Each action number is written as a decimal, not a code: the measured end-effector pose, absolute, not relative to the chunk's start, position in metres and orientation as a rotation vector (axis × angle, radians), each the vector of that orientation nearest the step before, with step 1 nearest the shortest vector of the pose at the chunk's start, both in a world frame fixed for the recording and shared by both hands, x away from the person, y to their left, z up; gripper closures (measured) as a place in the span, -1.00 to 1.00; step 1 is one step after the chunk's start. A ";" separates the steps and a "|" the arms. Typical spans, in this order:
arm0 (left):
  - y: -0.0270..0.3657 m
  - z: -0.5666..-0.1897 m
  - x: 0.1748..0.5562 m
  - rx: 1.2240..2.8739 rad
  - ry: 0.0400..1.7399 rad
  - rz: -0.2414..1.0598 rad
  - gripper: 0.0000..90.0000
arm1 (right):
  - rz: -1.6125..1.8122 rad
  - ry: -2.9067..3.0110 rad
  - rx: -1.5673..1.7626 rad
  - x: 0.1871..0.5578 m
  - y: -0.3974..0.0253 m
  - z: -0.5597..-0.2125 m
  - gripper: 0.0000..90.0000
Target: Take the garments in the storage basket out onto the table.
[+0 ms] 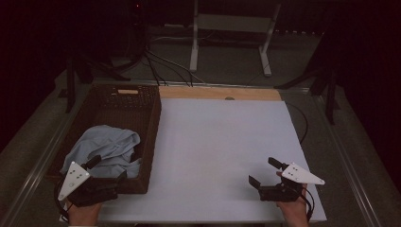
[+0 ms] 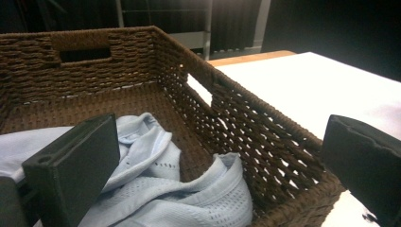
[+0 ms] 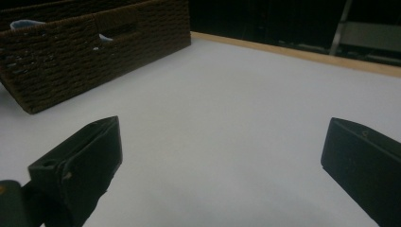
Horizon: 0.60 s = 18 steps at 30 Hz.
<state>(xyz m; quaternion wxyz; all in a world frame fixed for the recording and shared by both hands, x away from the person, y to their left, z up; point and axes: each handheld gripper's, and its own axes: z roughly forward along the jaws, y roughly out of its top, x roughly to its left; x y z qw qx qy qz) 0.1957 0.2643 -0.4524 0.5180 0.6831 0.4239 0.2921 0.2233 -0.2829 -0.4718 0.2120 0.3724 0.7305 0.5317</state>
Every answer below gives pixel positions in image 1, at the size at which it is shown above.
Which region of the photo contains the white metal stand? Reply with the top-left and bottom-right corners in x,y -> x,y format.
188,0 -> 282,78

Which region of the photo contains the light blue knit garment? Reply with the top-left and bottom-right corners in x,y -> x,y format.
61,125 -> 142,180

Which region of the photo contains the person's left hand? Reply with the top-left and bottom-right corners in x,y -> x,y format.
66,201 -> 103,227

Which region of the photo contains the person's right hand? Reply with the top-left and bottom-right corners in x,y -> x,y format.
275,170 -> 310,227

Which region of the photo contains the black tripod stand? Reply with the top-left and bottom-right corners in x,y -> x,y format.
273,60 -> 341,126
58,51 -> 131,114

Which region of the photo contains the black floor cable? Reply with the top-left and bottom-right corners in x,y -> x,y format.
144,50 -> 168,87
145,49 -> 195,88

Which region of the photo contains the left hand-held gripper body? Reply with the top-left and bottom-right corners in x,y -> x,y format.
58,161 -> 120,208

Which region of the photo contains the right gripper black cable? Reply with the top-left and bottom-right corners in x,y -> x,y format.
299,187 -> 316,221

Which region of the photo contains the aluminium frame rail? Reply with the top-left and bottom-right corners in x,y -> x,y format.
0,84 -> 93,227
310,91 -> 382,227

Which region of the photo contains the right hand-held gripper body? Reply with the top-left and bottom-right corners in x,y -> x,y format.
258,162 -> 325,202

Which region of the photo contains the brown wicker basket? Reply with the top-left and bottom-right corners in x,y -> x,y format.
46,83 -> 163,195

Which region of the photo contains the thin black table cable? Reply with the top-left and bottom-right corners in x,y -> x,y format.
285,101 -> 309,146

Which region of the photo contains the black equipment tower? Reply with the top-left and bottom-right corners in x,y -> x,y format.
127,0 -> 148,61

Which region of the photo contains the white table mat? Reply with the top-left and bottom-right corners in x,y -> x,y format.
60,97 -> 328,223

